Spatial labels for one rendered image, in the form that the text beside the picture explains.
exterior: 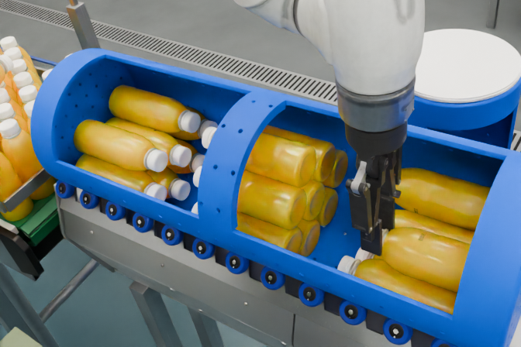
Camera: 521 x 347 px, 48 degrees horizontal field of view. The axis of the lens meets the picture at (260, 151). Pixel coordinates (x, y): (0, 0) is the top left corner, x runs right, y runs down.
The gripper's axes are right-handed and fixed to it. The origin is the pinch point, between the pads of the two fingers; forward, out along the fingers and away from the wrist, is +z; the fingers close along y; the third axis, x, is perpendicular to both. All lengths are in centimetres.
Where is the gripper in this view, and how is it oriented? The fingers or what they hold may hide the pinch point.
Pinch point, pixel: (377, 225)
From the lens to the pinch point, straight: 86.7
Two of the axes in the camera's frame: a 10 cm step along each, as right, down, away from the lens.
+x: -8.4, -2.6, 4.8
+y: 5.3, -6.1, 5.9
